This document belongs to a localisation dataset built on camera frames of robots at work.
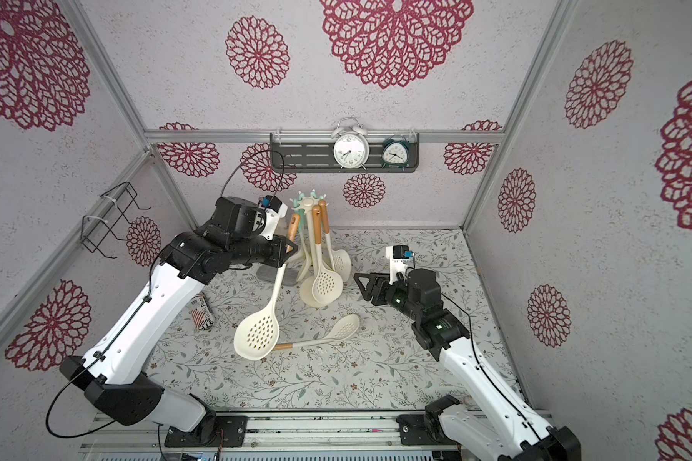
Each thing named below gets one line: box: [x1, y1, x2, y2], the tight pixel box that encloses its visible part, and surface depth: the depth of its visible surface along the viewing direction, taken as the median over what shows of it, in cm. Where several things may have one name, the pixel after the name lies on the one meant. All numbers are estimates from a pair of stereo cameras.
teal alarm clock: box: [381, 134, 410, 170], surface depth 92 cm
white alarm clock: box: [331, 117, 371, 171], surface depth 89 cm
